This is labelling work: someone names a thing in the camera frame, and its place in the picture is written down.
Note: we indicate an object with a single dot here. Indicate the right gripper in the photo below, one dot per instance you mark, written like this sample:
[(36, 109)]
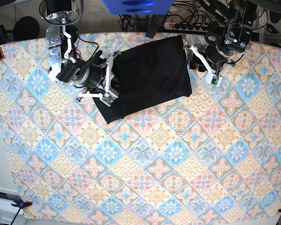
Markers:
[(95, 72)]

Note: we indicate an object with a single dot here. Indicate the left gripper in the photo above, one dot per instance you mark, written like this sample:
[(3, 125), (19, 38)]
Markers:
[(211, 56)]

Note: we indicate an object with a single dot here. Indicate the dark navy T-shirt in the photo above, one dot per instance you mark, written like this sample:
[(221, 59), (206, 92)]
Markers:
[(148, 75)]

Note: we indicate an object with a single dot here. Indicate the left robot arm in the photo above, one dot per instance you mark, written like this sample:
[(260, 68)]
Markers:
[(224, 42)]

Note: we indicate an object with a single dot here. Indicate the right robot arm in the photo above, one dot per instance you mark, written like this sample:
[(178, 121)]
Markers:
[(61, 35)]

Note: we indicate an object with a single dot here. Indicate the white power strip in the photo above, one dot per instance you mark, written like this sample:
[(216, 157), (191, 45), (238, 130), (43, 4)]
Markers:
[(186, 26)]

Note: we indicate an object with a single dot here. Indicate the patterned tablecloth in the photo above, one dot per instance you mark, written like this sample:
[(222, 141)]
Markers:
[(211, 158)]

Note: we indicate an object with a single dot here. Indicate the black round stool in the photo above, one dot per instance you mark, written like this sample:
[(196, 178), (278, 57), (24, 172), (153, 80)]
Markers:
[(26, 28)]

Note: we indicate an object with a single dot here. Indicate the blue clamp at table corner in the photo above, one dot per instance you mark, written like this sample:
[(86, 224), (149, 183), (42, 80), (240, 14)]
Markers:
[(21, 204)]

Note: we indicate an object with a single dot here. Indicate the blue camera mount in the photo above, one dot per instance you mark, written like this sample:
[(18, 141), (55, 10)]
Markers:
[(134, 7)]

